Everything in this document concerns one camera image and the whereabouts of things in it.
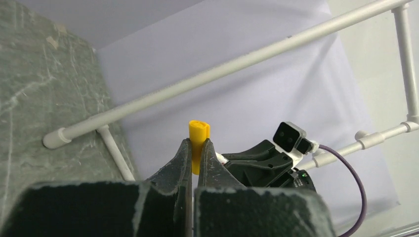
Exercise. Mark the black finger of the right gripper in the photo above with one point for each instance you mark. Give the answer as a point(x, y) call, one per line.
point(271, 172)
point(260, 152)

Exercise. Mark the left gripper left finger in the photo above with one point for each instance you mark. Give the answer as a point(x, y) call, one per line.
point(159, 206)

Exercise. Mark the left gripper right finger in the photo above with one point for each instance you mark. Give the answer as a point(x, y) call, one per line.
point(224, 207)

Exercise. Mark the yellow marker cap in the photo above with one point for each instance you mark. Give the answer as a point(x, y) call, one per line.
point(199, 132)

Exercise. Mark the white marker pen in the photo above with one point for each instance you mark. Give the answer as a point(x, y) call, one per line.
point(222, 159)

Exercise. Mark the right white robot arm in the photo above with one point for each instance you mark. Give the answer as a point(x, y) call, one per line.
point(300, 178)

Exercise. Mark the white PVC pipe right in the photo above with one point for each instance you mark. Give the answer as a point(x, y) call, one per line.
point(399, 9)

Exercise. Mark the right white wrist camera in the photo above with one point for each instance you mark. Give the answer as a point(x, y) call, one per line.
point(291, 140)

